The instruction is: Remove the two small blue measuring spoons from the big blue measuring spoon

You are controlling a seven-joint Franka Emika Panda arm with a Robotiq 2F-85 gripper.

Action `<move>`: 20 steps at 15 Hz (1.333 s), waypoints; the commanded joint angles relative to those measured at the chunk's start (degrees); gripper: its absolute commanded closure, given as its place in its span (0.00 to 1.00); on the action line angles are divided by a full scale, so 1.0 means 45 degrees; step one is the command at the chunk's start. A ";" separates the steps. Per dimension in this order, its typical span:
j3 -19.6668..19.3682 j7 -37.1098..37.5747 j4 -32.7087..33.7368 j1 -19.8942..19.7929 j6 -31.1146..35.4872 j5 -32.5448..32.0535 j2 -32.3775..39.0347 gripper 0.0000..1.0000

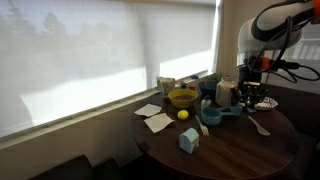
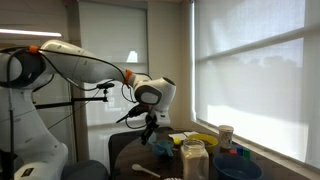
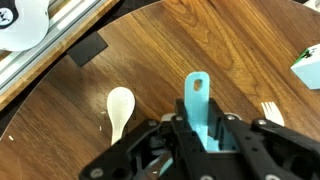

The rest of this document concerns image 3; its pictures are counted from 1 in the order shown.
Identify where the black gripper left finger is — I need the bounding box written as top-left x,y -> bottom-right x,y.
78,99 -> 218,180

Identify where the wooden board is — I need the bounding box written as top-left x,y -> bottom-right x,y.
0,0 -> 121,112

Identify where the white plastic fork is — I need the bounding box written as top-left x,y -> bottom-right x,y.
260,101 -> 286,127

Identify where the white object with black print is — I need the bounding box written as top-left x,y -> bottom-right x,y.
0,0 -> 51,53

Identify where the light blue milk carton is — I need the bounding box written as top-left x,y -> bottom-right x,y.
290,43 -> 320,90

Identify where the black square pad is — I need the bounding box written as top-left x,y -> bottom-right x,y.
66,31 -> 109,68

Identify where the medium blue measuring spoon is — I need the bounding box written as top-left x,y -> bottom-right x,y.
148,71 -> 240,178

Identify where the white plastic spoon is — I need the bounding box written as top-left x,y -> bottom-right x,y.
106,86 -> 136,146

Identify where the aluminium extrusion rail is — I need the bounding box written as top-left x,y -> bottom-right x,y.
0,0 -> 103,95

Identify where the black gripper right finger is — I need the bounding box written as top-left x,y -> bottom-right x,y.
209,99 -> 320,180

